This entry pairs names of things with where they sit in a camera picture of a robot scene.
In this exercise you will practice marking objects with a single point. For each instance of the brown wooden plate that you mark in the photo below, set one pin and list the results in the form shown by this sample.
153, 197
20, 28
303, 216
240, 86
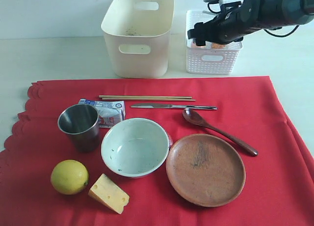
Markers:
205, 170

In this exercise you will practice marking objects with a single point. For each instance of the yellow cheese wedge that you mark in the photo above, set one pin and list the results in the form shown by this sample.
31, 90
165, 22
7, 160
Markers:
105, 191

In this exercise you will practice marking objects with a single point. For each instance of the red tablecloth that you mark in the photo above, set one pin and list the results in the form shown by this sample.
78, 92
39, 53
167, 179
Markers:
279, 185

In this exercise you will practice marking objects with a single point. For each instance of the white ceramic bowl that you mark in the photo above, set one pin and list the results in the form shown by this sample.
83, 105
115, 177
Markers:
135, 147

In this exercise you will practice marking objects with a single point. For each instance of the blue white milk carton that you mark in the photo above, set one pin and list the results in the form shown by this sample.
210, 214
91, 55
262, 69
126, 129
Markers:
110, 113

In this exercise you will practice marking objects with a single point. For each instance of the lower wooden chopstick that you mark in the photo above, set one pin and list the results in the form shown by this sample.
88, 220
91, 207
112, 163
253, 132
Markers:
147, 99

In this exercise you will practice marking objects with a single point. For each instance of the yellow lemon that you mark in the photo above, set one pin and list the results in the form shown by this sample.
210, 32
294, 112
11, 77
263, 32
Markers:
69, 177

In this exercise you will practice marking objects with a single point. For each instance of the stainless steel cup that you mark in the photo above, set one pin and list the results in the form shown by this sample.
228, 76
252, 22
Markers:
80, 123

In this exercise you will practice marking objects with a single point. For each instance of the cream plastic bin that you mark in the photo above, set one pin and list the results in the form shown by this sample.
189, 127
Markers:
137, 37

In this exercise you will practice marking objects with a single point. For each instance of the metal table knife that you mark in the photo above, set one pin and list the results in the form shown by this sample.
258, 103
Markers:
169, 106

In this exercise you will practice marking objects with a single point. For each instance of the dark wooden spoon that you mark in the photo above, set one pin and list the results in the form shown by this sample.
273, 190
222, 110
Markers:
194, 118

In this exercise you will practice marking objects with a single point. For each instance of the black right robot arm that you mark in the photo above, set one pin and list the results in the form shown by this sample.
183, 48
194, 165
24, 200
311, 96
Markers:
274, 14

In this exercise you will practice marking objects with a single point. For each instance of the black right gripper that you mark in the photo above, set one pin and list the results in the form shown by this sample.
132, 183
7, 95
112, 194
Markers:
223, 29

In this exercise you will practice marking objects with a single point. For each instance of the white perforated plastic basket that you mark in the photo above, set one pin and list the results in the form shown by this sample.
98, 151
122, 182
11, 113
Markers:
205, 60

